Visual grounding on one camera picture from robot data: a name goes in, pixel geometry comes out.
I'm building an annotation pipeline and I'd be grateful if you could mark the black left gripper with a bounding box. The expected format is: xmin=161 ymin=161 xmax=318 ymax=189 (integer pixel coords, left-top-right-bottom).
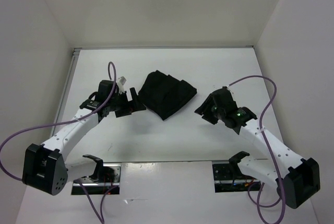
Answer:
xmin=108 ymin=87 xmax=146 ymax=117

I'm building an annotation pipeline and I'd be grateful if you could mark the black pleated skirt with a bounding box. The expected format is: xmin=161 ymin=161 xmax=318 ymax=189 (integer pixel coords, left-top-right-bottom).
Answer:
xmin=138 ymin=70 xmax=197 ymax=121

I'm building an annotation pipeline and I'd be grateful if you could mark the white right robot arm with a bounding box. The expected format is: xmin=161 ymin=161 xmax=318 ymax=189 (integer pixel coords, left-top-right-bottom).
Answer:
xmin=195 ymin=87 xmax=320 ymax=209

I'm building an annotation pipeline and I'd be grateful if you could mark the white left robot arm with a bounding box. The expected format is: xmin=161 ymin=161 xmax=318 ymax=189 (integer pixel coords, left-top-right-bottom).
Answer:
xmin=22 ymin=77 xmax=146 ymax=195

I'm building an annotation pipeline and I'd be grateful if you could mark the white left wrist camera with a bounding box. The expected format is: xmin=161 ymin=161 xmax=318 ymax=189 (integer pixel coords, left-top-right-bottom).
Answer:
xmin=116 ymin=76 xmax=126 ymax=95

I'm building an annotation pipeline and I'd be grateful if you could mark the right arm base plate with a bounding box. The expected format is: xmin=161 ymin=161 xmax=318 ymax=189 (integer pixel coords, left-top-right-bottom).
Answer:
xmin=212 ymin=161 xmax=260 ymax=193

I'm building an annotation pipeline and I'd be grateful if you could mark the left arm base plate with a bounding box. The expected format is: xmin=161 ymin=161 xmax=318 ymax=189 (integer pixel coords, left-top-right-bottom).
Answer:
xmin=78 ymin=163 xmax=122 ymax=195

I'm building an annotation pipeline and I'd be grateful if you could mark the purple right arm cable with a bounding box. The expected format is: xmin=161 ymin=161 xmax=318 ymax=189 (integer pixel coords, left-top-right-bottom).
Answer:
xmin=226 ymin=75 xmax=287 ymax=224

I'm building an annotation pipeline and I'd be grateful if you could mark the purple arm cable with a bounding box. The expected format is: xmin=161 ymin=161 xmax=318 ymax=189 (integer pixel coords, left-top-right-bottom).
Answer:
xmin=0 ymin=61 xmax=117 ymax=224
xmin=226 ymin=75 xmax=287 ymax=224

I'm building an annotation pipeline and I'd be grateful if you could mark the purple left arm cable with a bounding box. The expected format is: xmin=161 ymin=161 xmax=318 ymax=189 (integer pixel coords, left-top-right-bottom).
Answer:
xmin=0 ymin=61 xmax=117 ymax=224

